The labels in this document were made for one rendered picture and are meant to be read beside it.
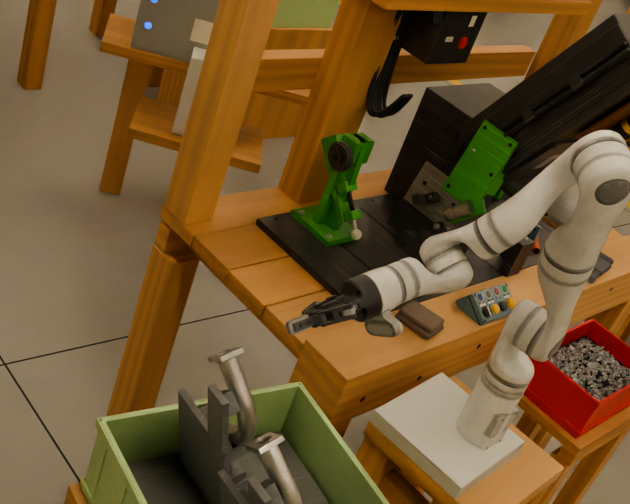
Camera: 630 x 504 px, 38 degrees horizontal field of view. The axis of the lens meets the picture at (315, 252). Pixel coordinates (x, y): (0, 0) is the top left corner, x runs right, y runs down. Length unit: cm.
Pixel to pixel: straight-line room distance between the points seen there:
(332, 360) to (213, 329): 149
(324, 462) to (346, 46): 107
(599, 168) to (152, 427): 86
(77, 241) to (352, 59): 169
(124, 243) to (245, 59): 176
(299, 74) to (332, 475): 108
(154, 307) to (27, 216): 142
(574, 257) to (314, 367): 66
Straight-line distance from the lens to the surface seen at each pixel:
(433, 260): 161
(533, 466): 207
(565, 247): 160
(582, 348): 249
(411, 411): 196
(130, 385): 262
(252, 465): 176
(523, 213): 156
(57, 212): 383
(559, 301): 169
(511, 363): 185
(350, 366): 198
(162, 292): 239
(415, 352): 210
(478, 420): 192
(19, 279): 344
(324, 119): 241
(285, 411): 181
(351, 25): 234
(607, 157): 149
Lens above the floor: 207
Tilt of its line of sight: 31 degrees down
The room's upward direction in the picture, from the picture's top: 21 degrees clockwise
